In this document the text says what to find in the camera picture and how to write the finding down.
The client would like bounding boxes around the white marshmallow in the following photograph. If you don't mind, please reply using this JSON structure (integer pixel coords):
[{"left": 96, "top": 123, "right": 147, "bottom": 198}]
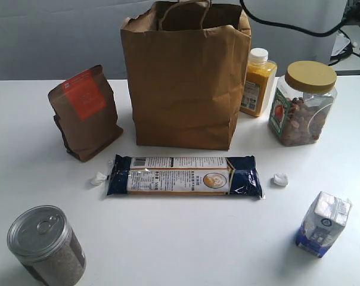
[
  {"left": 272, "top": 173, "right": 288, "bottom": 187},
  {"left": 90, "top": 172, "right": 107, "bottom": 186}
]

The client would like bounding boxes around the brown paper grocery bag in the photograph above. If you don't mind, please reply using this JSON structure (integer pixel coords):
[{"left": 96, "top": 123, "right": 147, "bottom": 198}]
[{"left": 120, "top": 1, "right": 251, "bottom": 150}]

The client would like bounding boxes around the blue noodle package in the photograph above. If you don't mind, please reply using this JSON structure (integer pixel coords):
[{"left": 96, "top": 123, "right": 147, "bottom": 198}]
[{"left": 107, "top": 155, "right": 265, "bottom": 199}]

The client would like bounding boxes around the brown pouch with orange label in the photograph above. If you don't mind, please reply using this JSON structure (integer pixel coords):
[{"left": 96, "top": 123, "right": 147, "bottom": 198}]
[{"left": 48, "top": 64, "right": 123, "bottom": 162}]

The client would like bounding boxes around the yellow powder bottle white cap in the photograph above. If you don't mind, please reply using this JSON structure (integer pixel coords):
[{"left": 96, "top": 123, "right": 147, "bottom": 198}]
[{"left": 240, "top": 48, "right": 277, "bottom": 117}]

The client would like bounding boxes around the clear nut jar yellow lid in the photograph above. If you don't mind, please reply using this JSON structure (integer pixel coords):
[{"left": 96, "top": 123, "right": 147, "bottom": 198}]
[{"left": 268, "top": 61, "right": 337, "bottom": 147}]

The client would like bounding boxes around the blue white milk carton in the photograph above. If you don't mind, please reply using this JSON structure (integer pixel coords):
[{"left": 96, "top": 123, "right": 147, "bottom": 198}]
[{"left": 295, "top": 191, "right": 352, "bottom": 258}]

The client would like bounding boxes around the clear can with metal lid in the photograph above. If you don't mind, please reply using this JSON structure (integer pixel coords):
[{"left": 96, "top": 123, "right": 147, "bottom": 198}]
[{"left": 7, "top": 205, "right": 86, "bottom": 286}]

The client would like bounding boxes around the white background table with cables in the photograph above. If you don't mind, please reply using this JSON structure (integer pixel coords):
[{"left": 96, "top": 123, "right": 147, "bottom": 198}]
[{"left": 330, "top": 25, "right": 360, "bottom": 76}]

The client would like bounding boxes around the black cable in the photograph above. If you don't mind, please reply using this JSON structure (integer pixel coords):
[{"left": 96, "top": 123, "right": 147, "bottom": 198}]
[{"left": 239, "top": 0, "right": 360, "bottom": 38}]

